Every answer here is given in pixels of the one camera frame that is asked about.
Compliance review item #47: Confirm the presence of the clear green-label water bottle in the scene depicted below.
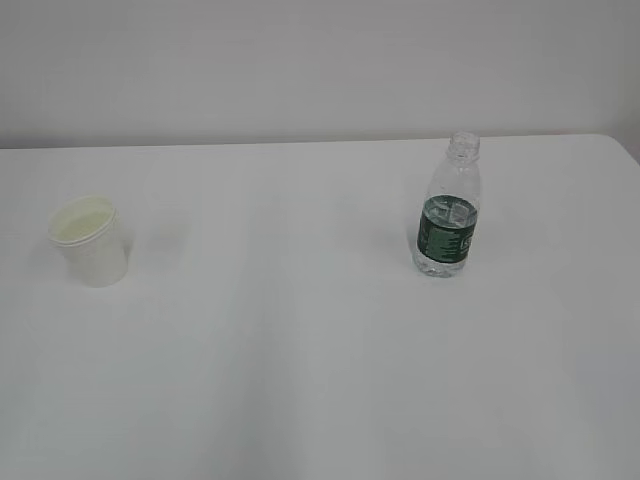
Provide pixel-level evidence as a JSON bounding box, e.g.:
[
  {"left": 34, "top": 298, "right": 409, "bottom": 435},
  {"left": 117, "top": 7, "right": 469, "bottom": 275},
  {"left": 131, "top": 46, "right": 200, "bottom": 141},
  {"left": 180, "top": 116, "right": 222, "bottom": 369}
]
[{"left": 413, "top": 132, "right": 482, "bottom": 278}]

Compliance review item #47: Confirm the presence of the white paper cup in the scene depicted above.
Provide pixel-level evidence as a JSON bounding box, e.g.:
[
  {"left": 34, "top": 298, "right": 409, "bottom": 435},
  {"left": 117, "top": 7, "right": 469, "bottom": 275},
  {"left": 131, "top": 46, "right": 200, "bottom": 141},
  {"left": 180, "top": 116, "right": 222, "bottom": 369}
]
[{"left": 48, "top": 196, "right": 128, "bottom": 288}]

